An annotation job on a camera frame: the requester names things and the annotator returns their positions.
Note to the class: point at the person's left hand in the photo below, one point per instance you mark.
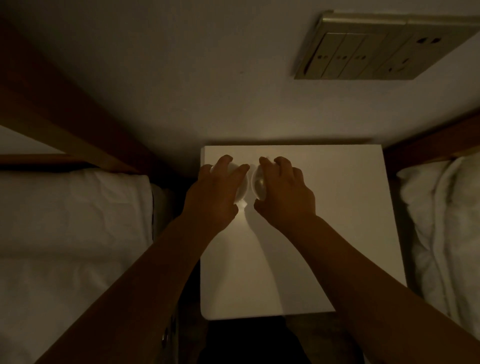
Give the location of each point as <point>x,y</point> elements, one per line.
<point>210,206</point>

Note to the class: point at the person's right hand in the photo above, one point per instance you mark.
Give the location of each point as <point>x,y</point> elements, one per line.
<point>288,198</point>

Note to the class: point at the white cup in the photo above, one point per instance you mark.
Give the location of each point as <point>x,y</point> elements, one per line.
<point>258,183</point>
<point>242,189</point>

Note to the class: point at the white nightstand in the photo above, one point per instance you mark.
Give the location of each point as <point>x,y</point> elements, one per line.
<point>345,195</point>

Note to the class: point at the person's right forearm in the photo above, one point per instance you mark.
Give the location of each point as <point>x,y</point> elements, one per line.
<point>375,292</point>

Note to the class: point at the person's left forearm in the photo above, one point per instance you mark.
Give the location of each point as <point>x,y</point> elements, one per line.
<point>131,300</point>

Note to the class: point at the person's left leg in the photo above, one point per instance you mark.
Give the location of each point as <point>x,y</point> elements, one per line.
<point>225,345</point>

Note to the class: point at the person's leg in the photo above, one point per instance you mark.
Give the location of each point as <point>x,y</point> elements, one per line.
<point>281,345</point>
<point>225,345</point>

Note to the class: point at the person's right leg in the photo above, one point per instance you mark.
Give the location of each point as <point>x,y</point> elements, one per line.
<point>281,345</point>

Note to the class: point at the white quilted bed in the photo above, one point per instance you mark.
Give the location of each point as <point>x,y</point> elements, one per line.
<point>446,225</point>
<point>67,225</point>

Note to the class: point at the curved wooden headboard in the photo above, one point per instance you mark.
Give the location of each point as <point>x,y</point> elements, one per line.
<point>56,112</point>
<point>431,146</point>

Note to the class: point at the brass wall switch plate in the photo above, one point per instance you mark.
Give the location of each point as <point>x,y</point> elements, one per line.
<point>375,52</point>

